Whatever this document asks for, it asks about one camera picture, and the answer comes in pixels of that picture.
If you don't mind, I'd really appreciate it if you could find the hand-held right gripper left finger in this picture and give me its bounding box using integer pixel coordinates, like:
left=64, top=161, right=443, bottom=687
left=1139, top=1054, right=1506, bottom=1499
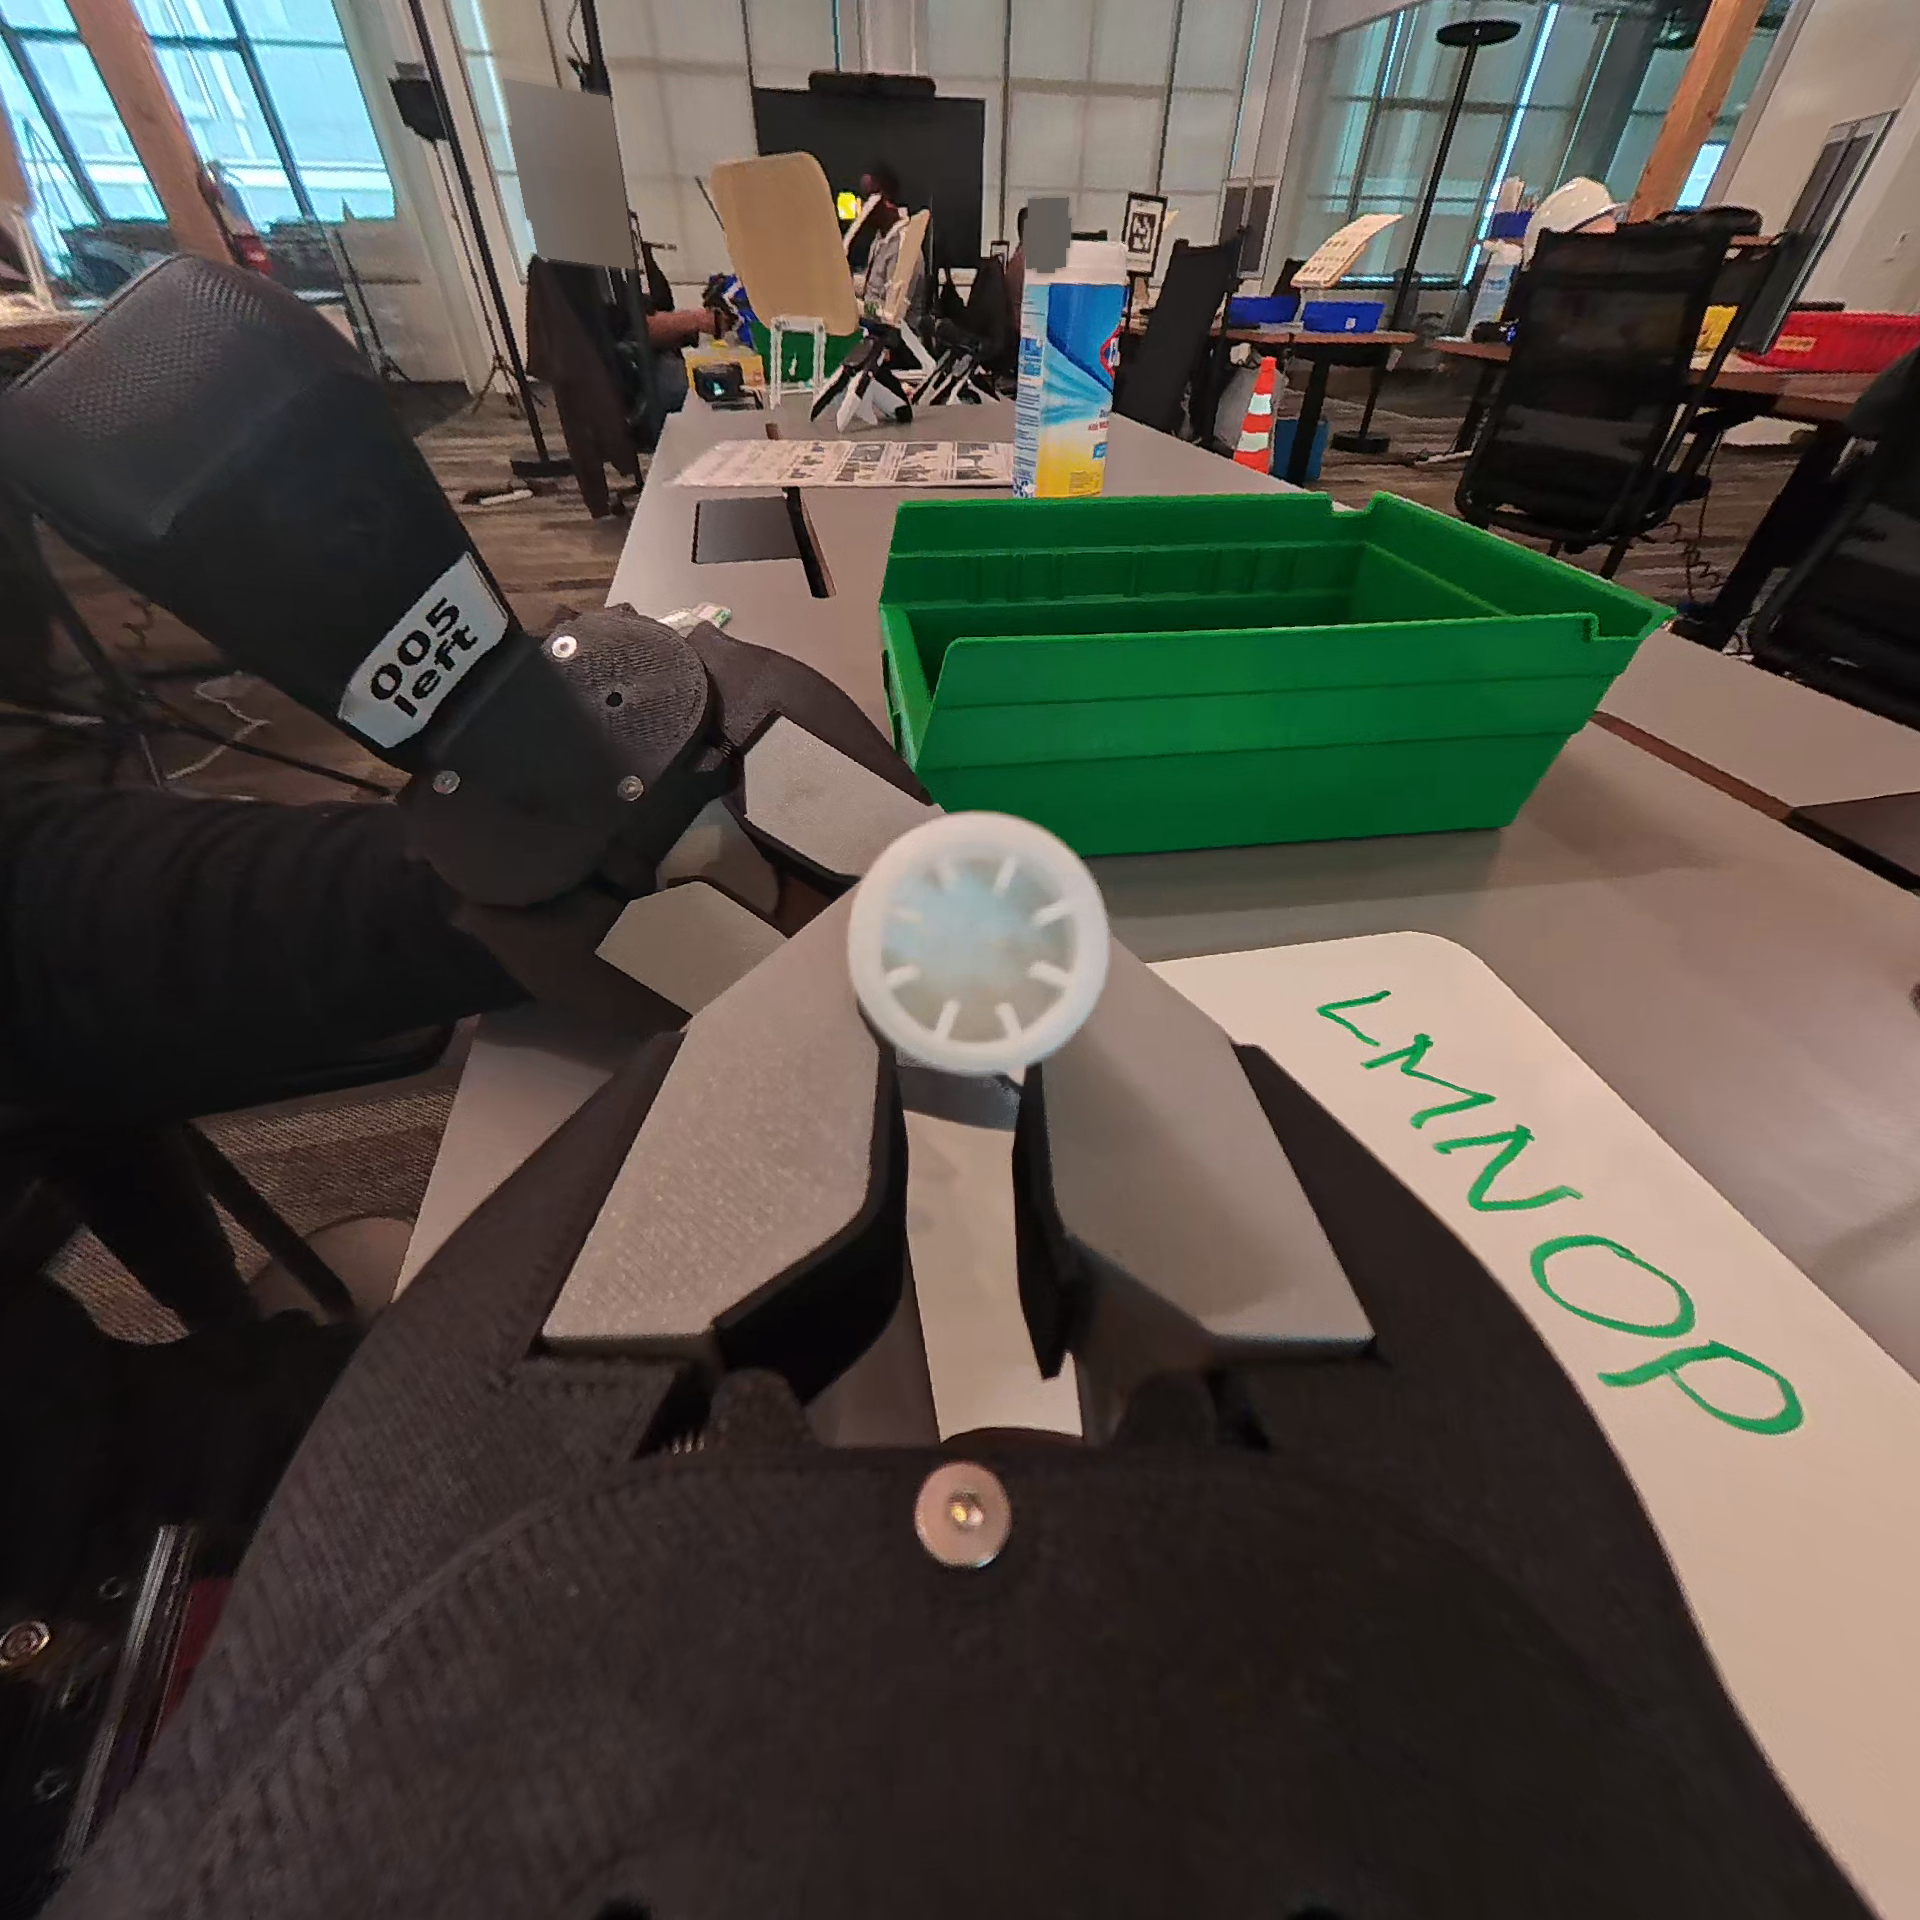
left=539, top=900, right=916, bottom=1401

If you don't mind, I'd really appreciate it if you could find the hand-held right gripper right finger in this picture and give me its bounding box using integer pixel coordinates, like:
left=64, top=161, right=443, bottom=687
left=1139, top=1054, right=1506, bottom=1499
left=1014, top=944, right=1378, bottom=1380

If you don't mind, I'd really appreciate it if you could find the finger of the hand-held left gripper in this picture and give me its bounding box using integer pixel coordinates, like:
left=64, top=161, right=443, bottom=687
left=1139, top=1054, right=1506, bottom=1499
left=599, top=883, right=791, bottom=1023
left=738, top=714, right=922, bottom=883

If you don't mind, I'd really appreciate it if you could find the white dry-erase marker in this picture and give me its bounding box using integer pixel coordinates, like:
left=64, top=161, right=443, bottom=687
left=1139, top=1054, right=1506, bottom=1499
left=848, top=814, right=1111, bottom=1077

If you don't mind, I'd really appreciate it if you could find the white whiteboard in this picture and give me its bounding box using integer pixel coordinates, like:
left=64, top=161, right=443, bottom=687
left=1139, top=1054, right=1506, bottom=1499
left=1151, top=929, right=1920, bottom=1920

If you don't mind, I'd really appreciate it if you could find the person's left forearm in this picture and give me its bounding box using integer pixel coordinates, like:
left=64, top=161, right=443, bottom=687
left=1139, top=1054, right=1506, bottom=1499
left=0, top=773, right=530, bottom=1120

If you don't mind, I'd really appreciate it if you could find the printed paper sheet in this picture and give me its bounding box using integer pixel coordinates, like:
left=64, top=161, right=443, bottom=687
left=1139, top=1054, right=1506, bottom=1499
left=664, top=440, right=1024, bottom=491

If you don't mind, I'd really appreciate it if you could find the dark jacket on chair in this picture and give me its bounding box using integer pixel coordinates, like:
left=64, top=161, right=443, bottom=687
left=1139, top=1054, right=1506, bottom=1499
left=525, top=257, right=649, bottom=520

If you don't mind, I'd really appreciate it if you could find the black tripod stand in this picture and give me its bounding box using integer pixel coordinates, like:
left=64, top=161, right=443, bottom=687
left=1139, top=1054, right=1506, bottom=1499
left=403, top=0, right=573, bottom=480

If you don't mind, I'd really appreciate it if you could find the green plastic bin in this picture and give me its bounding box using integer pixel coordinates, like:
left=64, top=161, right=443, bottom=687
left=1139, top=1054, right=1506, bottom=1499
left=892, top=491, right=1678, bottom=649
left=877, top=599, right=1645, bottom=859

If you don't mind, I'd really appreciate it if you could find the wipes canister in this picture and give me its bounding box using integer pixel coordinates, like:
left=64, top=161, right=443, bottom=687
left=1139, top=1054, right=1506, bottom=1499
left=1014, top=238, right=1131, bottom=504

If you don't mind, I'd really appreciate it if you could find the tan board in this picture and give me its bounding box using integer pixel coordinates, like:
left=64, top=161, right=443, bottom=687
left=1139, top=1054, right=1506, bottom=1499
left=710, top=151, right=867, bottom=339

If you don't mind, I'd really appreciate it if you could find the black mesh office chair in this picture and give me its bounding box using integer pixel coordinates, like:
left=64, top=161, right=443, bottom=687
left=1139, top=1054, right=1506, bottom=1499
left=1454, top=210, right=1771, bottom=582
left=1746, top=352, right=1920, bottom=687
left=1118, top=238, right=1252, bottom=440

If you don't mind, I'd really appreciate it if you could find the black television screen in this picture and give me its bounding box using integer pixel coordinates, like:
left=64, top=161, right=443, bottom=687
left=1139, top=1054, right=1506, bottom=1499
left=753, top=83, right=989, bottom=231

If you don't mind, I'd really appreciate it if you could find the white hard hat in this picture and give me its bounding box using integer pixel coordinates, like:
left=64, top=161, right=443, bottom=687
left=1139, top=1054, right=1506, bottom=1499
left=1521, top=175, right=1631, bottom=243

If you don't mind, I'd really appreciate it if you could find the red plastic bin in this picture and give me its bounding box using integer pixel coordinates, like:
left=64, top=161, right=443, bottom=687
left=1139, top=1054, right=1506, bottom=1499
left=1740, top=307, right=1920, bottom=374

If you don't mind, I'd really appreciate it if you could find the black desk cable hatch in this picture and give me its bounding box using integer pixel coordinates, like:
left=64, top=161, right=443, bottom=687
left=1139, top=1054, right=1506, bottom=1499
left=695, top=490, right=839, bottom=599

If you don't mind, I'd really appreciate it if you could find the wooden post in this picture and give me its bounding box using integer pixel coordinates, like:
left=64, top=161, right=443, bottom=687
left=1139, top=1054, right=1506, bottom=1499
left=68, top=0, right=231, bottom=263
left=1627, top=0, right=1774, bottom=221

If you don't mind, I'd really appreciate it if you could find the black metal bracket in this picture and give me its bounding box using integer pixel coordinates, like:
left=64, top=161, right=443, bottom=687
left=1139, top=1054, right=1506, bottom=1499
left=0, top=1523, right=201, bottom=1879

